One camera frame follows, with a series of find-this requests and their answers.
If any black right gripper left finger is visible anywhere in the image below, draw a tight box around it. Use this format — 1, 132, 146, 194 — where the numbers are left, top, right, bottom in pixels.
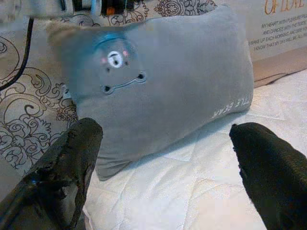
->
0, 117, 104, 230

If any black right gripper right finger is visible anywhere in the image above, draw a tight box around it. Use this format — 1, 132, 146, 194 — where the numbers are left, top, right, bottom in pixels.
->
229, 122, 307, 230

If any grey bear pillow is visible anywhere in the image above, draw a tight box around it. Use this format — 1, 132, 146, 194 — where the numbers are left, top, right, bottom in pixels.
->
47, 4, 255, 182

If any white scroll patterned pillow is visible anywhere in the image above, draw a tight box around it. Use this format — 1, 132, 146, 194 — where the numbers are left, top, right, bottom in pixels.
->
0, 0, 218, 174

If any white quilted mattress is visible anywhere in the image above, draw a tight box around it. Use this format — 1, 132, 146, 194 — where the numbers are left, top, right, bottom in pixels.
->
81, 70, 307, 230

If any beige fabric cushion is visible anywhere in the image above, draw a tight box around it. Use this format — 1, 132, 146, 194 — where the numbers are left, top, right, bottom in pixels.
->
252, 45, 307, 89

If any white pillow with gold text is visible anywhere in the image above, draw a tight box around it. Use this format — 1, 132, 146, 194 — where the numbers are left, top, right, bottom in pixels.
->
246, 0, 307, 62

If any black device with orange button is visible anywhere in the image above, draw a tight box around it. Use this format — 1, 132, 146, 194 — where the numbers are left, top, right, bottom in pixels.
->
100, 0, 122, 15

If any black loose cable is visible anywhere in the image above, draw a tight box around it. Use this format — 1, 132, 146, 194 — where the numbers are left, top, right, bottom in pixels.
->
0, 15, 35, 92

